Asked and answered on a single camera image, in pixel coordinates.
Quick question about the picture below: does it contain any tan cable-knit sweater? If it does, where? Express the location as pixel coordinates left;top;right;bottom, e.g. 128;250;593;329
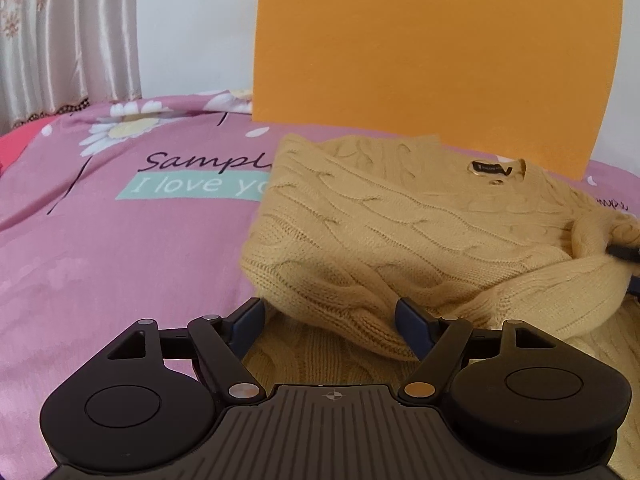
239;132;640;478

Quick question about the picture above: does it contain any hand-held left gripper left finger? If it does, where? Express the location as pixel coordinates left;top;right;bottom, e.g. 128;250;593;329
106;297;266;406

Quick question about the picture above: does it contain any cream patterned curtain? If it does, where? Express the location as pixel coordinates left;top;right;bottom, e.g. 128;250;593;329
0;0;143;133

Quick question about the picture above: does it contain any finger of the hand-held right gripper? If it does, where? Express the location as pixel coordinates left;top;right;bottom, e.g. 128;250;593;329
605;241;640;266

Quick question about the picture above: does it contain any pink floral bedsheet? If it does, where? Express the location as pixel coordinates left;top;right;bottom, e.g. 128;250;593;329
0;89;640;461

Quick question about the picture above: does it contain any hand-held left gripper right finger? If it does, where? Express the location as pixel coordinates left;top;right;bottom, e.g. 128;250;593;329
394;298;559;406

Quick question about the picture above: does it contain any orange board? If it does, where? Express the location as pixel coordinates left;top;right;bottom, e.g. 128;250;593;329
251;0;624;179

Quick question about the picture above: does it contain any red cloth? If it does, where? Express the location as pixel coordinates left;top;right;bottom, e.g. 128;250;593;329
0;121;40;173

